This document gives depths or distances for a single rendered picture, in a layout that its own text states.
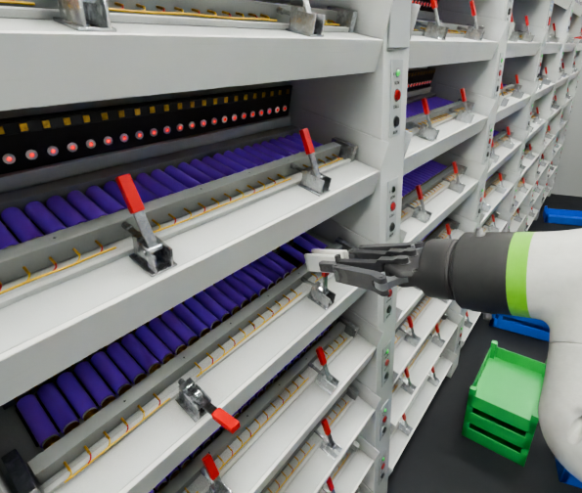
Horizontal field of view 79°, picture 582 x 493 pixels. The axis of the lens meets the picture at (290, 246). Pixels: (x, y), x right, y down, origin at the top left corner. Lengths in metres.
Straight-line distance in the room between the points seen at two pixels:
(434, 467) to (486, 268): 1.16
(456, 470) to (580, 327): 1.18
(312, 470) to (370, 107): 0.73
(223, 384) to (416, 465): 1.10
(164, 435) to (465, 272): 0.38
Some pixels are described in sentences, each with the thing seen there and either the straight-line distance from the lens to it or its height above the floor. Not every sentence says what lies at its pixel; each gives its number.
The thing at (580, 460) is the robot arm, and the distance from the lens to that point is 0.40.
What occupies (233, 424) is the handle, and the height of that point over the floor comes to 0.92.
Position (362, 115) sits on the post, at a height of 1.18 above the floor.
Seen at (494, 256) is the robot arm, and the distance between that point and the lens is 0.42.
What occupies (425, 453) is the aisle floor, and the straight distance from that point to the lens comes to 1.54.
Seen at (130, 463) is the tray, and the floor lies 0.90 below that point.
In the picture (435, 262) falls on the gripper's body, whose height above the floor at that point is 1.04.
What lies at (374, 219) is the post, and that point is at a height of 1.00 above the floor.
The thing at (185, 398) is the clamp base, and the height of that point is 0.92.
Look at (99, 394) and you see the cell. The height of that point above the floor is 0.94.
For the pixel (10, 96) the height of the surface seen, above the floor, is 1.26.
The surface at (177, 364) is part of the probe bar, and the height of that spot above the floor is 0.94.
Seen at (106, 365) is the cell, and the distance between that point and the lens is 0.52.
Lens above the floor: 1.25
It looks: 25 degrees down
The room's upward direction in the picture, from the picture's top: 6 degrees counter-clockwise
